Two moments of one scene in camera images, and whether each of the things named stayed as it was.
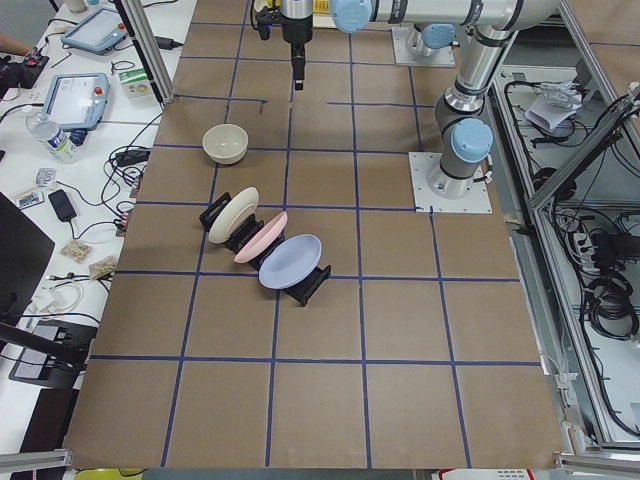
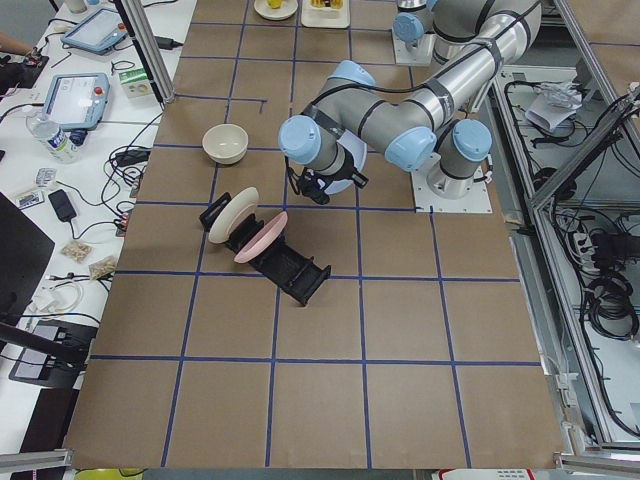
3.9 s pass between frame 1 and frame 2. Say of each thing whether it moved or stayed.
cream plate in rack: stayed
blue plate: moved
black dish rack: stayed
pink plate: stayed
